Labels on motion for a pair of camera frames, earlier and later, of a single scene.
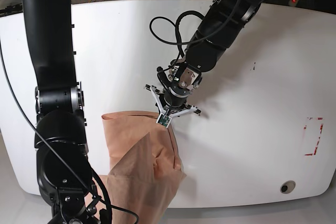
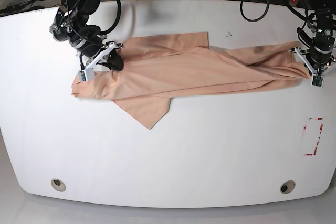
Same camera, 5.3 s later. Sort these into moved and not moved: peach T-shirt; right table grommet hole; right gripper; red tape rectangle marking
Moved: peach T-shirt; right gripper
Not moved: right table grommet hole; red tape rectangle marking
